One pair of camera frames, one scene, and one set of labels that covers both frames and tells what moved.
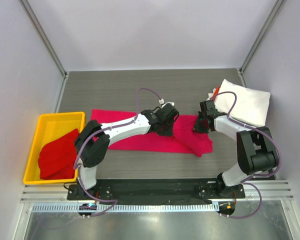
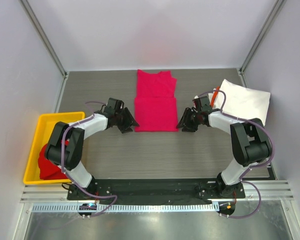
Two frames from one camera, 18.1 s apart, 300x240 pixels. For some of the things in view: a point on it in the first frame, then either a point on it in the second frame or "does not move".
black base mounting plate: [129, 189] does not move
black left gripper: [169, 132] to [129, 121]
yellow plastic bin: [51, 126] does not move
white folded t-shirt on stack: [251, 107] does not move
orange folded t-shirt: [216, 92] does not move
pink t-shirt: [186, 137] to [155, 105]
